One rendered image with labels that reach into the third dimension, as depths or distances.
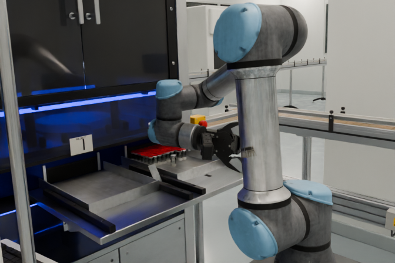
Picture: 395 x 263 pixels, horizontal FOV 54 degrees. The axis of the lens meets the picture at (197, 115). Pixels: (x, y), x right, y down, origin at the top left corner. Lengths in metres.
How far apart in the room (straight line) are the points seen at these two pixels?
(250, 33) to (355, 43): 1.97
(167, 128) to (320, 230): 0.48
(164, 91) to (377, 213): 1.41
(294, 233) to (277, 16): 0.45
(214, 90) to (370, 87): 1.70
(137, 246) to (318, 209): 0.94
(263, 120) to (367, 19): 1.94
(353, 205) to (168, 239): 0.99
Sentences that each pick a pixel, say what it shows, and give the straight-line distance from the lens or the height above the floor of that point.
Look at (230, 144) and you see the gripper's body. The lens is 1.03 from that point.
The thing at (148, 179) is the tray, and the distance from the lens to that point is 1.35.
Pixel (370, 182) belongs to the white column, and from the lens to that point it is 2.80.
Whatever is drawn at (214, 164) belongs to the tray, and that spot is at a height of 0.90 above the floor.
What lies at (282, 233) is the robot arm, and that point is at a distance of 0.85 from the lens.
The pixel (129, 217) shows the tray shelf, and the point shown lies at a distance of 1.14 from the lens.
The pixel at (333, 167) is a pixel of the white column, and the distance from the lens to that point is 2.88.
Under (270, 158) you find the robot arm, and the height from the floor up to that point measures 1.12.
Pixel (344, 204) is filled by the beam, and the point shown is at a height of 0.50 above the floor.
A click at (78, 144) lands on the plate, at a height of 1.03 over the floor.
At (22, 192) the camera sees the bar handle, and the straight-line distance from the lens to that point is 0.79.
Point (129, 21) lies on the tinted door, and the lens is 1.51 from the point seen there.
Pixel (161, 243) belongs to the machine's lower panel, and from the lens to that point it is 1.77.
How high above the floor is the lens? 1.35
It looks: 10 degrees down
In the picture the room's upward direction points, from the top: 2 degrees counter-clockwise
